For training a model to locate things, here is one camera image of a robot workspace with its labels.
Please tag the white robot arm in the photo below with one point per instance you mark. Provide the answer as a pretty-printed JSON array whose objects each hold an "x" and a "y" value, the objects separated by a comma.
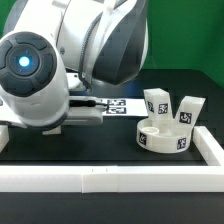
[{"x": 51, "y": 50}]

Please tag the white block at left edge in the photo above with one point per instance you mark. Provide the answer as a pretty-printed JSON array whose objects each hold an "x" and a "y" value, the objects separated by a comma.
[{"x": 4, "y": 137}]

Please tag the white paper marker sheet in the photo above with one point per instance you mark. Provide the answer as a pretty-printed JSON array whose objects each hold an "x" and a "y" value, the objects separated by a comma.
[{"x": 125, "y": 107}]

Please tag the white obstacle fence wall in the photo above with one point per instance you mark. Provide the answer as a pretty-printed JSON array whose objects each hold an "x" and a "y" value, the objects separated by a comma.
[{"x": 92, "y": 179}]

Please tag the white round stool seat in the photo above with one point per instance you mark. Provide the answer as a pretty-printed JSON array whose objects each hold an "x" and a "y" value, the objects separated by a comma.
[{"x": 162, "y": 138}]

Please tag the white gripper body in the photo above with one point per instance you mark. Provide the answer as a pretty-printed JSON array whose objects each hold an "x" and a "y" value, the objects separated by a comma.
[{"x": 85, "y": 110}]

